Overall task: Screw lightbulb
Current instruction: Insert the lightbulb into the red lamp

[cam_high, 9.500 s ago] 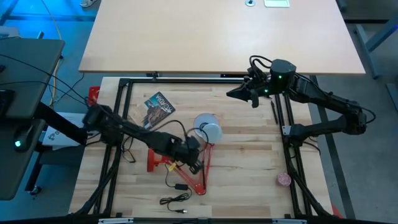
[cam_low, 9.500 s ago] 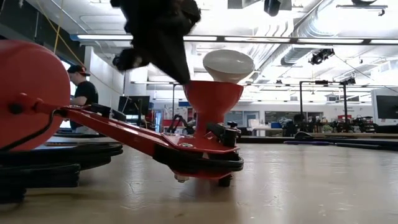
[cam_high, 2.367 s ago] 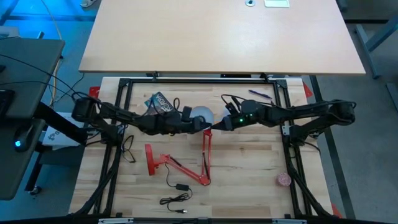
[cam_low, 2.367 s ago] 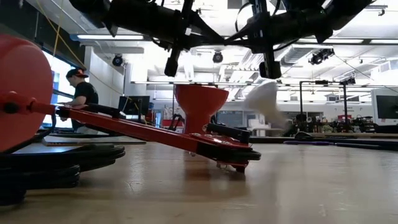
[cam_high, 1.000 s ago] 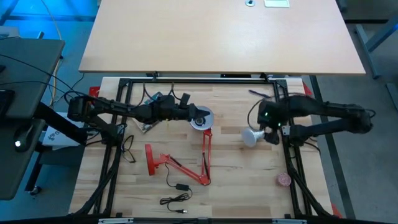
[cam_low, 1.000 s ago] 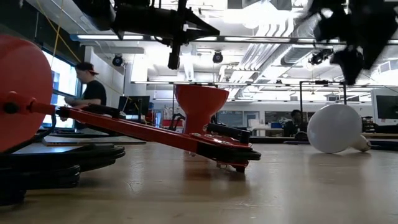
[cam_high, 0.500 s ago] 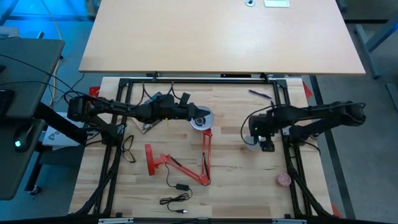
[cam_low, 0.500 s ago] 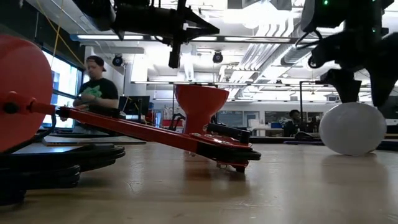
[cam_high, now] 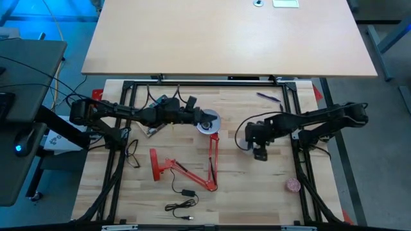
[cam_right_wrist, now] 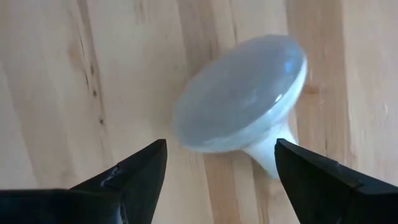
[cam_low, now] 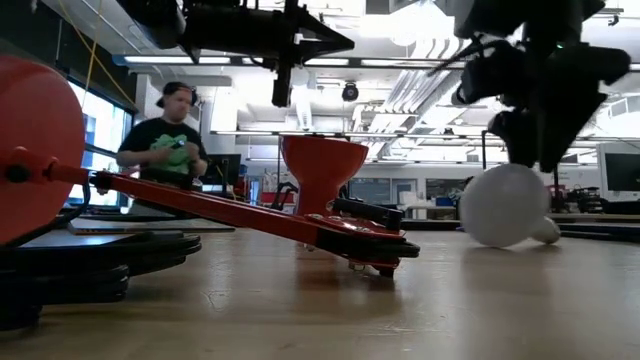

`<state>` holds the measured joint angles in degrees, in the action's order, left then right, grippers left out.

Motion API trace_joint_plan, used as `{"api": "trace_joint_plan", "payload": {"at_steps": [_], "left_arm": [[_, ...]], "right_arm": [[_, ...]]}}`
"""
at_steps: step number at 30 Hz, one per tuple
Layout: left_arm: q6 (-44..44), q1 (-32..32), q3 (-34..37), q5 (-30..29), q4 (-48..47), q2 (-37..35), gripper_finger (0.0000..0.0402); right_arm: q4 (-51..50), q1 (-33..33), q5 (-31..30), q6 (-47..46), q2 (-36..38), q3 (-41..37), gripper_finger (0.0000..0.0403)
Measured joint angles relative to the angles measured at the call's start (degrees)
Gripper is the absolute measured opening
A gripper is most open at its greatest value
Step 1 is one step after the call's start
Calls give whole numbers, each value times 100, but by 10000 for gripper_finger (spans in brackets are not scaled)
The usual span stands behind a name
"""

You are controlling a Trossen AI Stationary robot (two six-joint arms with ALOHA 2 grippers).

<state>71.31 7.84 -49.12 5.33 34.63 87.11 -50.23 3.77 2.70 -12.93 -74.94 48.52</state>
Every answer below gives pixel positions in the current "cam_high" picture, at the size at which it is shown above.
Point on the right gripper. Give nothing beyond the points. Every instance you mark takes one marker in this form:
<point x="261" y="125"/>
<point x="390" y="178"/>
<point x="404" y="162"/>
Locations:
<point x="256" y="134"/>

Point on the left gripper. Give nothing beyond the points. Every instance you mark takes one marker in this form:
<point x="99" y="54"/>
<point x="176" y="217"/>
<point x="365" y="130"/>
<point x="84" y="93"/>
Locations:
<point x="189" y="118"/>

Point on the red articulated desk lamp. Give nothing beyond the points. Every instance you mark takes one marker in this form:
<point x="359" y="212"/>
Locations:
<point x="155" y="165"/>

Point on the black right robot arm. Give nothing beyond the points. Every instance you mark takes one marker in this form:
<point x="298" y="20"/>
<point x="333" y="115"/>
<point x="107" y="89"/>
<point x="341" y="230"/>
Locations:
<point x="321" y="117"/>

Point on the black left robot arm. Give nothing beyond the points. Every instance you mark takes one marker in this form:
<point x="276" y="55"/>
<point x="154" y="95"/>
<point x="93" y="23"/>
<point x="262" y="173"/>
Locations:
<point x="122" y="112"/>

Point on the yellow tag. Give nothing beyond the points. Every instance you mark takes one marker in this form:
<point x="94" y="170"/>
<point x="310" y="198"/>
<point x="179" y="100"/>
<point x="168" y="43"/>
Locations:
<point x="173" y="126"/>

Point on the black pen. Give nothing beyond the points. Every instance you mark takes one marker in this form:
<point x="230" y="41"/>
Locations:
<point x="281" y="106"/>

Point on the purple pen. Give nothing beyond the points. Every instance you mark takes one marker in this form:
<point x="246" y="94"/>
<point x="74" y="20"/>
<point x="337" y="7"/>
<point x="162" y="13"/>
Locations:
<point x="268" y="97"/>

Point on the illustrated booklet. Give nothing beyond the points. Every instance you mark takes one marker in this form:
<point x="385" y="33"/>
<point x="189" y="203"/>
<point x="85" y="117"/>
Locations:
<point x="155" y="130"/>

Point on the pink round disc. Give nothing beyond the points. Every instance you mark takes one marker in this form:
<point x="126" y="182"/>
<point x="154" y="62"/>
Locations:
<point x="293" y="185"/>

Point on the red plastic corner piece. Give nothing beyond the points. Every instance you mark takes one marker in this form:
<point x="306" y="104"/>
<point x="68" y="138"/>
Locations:
<point x="317" y="93"/>
<point x="346" y="218"/>

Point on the black eyeglasses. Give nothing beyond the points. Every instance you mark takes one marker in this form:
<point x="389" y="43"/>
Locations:
<point x="132" y="147"/>

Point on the light wooden desk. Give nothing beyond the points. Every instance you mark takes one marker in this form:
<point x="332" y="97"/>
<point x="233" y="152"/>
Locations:
<point x="224" y="38"/>

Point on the red square plate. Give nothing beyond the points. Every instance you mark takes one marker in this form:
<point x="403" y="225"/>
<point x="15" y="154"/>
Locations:
<point x="97" y="94"/>

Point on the silver round grommet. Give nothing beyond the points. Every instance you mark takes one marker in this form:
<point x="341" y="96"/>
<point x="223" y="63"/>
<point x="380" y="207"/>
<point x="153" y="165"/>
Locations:
<point x="258" y="3"/>

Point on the white outlet plate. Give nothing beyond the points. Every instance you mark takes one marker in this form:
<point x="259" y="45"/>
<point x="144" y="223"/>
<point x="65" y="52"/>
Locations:
<point x="285" y="3"/>

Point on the white printed box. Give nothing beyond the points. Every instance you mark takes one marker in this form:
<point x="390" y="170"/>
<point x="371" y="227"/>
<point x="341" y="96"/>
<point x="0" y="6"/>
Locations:
<point x="53" y="143"/>

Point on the black computer mouse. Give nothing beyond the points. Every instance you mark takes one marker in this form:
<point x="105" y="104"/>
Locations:
<point x="27" y="138"/>

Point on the dark grey side desk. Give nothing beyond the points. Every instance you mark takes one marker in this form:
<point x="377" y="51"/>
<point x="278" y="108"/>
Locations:
<point x="32" y="64"/>

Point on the black caster wheel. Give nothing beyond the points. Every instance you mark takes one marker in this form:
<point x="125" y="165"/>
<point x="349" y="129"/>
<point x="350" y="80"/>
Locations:
<point x="36" y="196"/>

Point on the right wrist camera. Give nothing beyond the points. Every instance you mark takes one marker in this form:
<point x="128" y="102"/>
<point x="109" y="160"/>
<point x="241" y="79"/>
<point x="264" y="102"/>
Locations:
<point x="260" y="154"/>

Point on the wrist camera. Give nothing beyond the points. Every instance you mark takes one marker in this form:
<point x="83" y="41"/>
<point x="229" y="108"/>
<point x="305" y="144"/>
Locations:
<point x="192" y="102"/>
<point x="260" y="154"/>

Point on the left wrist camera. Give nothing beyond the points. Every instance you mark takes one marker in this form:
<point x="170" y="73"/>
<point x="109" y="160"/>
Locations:
<point x="192" y="102"/>

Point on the black aluminium frame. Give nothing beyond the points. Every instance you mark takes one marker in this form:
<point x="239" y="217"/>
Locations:
<point x="141" y="83"/>

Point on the silver metal bracket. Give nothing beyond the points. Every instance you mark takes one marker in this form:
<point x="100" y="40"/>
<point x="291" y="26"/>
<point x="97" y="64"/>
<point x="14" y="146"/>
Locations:
<point x="119" y="227"/>
<point x="298" y="228"/>

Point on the grey metal desk frame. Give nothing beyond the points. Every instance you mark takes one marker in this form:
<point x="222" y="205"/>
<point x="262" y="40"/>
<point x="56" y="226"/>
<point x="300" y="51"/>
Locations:
<point x="385" y="41"/>

